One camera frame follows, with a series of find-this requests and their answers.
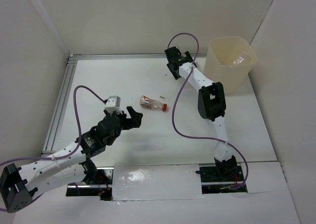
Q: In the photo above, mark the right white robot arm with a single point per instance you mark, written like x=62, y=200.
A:
x=211, y=105

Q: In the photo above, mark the beige plastic bin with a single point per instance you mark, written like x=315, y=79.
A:
x=229, y=60

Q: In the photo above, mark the clear plastic bottle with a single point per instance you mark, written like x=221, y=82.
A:
x=243, y=58

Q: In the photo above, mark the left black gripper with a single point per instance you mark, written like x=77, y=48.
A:
x=136, y=120

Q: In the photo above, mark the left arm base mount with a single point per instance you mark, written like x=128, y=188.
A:
x=97, y=182

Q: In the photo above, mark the red-capped labelled bottle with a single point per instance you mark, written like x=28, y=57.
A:
x=151, y=104

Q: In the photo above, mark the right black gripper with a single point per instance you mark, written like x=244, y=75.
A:
x=189, y=56

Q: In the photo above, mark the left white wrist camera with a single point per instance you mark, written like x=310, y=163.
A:
x=113, y=105

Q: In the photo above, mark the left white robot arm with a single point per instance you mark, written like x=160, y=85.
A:
x=22, y=185

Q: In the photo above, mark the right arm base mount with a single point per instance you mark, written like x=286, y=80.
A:
x=222, y=177

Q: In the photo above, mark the aluminium frame rail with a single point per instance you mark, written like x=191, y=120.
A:
x=65, y=88

